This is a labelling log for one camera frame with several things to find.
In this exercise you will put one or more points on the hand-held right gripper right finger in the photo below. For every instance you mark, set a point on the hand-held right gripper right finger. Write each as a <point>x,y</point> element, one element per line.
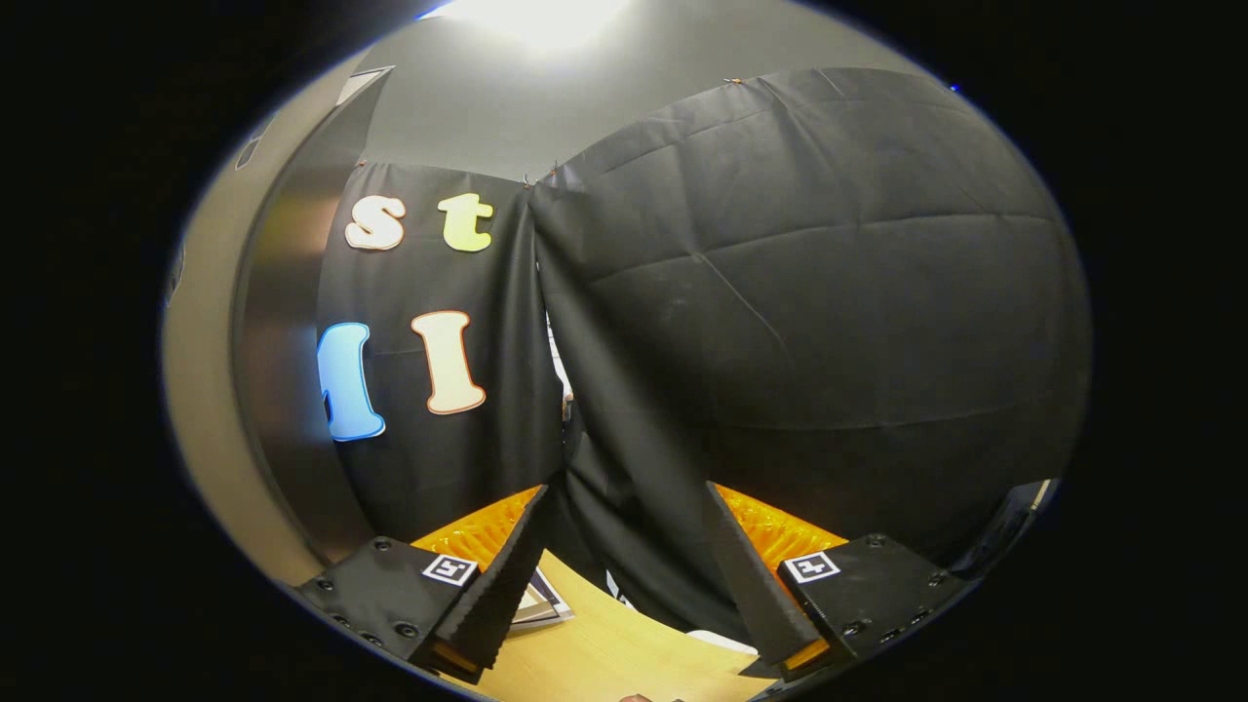
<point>756,585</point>

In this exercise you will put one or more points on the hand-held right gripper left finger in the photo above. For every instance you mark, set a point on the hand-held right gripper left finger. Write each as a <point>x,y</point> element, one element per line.
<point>492,585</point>

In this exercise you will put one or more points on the grey cabinet door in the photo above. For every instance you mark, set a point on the grey cabinet door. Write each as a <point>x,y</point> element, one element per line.
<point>210,390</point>

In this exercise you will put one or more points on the white flat object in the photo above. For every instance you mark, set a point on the white flat object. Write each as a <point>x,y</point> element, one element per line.
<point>726,642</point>

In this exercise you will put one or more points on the black backdrop cloth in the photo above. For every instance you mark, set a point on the black backdrop cloth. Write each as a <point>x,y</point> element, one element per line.
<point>829,322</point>
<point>487,458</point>

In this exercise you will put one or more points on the dark curved object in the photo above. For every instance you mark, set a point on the dark curved object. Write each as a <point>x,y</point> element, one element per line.
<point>1014,517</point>

